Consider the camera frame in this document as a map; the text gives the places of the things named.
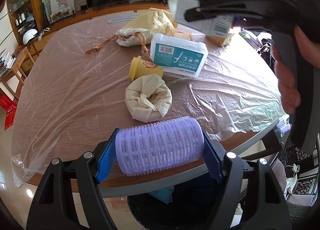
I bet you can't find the white printed carton box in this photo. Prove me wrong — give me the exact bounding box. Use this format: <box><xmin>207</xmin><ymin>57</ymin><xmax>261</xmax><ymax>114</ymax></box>
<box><xmin>167</xmin><ymin>0</ymin><xmax>235</xmax><ymax>47</ymax></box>

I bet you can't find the purple hair roller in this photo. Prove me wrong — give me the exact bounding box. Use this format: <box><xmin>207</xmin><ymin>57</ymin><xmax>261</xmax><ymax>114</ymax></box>
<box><xmin>116</xmin><ymin>116</ymin><xmax>204</xmax><ymax>176</ymax></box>

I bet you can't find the beige paper towel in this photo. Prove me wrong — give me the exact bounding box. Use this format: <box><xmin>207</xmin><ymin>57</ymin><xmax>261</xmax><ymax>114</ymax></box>
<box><xmin>125</xmin><ymin>74</ymin><xmax>172</xmax><ymax>123</ymax></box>

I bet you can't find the black trash bin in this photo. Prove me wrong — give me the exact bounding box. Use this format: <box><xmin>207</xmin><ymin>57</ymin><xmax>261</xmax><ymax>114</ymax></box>
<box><xmin>127</xmin><ymin>181</ymin><xmax>222</xmax><ymax>229</ymax></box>

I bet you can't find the teal trash in bin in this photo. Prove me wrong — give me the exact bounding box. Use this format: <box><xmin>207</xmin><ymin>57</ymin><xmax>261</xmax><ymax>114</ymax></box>
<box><xmin>148</xmin><ymin>186</ymin><xmax>174</xmax><ymax>204</ymax></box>

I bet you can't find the person's right hand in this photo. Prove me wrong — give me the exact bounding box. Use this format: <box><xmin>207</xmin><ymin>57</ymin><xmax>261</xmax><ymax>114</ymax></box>
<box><xmin>271</xmin><ymin>26</ymin><xmax>320</xmax><ymax>115</ymax></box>

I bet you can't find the round tan compact case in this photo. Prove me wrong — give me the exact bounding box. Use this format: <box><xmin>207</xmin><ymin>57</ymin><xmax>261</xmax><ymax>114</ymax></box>
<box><xmin>171</xmin><ymin>31</ymin><xmax>194</xmax><ymax>41</ymax></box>

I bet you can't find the red plastic basket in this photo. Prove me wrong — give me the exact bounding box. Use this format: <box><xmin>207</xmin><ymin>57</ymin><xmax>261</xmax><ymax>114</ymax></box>
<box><xmin>0</xmin><ymin>94</ymin><xmax>17</xmax><ymax>130</ymax></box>

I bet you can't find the white teal floss box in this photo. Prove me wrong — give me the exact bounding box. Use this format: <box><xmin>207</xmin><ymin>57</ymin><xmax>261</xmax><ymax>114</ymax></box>
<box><xmin>150</xmin><ymin>33</ymin><xmax>208</xmax><ymax>77</ymax></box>

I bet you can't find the wooden side stool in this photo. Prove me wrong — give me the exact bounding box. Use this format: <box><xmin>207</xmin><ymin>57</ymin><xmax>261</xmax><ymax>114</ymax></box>
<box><xmin>1</xmin><ymin>47</ymin><xmax>35</xmax><ymax>101</ymax></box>

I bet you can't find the yellow small cup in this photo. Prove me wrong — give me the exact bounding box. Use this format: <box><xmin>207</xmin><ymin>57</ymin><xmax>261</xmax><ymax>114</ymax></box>
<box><xmin>129</xmin><ymin>56</ymin><xmax>164</xmax><ymax>81</ymax></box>

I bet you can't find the stack of books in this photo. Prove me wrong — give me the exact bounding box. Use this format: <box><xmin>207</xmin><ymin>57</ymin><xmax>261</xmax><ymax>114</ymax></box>
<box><xmin>0</xmin><ymin>49</ymin><xmax>16</xmax><ymax>78</ymax></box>

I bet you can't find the white round helmet lamp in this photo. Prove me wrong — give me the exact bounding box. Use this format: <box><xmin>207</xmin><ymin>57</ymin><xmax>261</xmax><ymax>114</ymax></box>
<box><xmin>23</xmin><ymin>28</ymin><xmax>38</xmax><ymax>45</ymax></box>

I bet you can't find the wooden tv cabinet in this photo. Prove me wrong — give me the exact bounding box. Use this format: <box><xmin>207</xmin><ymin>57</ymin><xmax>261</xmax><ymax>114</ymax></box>
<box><xmin>0</xmin><ymin>0</ymin><xmax>181</xmax><ymax>81</ymax></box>

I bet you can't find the beige drawstring pouch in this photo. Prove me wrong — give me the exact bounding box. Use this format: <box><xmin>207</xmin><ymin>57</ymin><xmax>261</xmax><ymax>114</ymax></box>
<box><xmin>85</xmin><ymin>8</ymin><xmax>177</xmax><ymax>55</ymax></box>

